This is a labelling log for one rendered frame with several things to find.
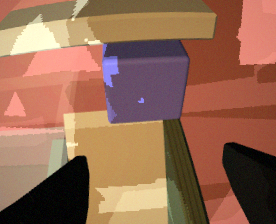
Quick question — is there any small purple block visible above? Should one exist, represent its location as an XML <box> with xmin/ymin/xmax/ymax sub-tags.
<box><xmin>102</xmin><ymin>40</ymin><xmax>190</xmax><ymax>124</ymax></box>

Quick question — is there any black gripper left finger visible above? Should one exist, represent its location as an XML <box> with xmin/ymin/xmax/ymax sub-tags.
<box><xmin>0</xmin><ymin>156</ymin><xmax>90</xmax><ymax>224</ymax></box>

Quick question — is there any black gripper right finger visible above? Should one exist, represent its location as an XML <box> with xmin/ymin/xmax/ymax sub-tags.
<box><xmin>222</xmin><ymin>141</ymin><xmax>276</xmax><ymax>224</ymax></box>

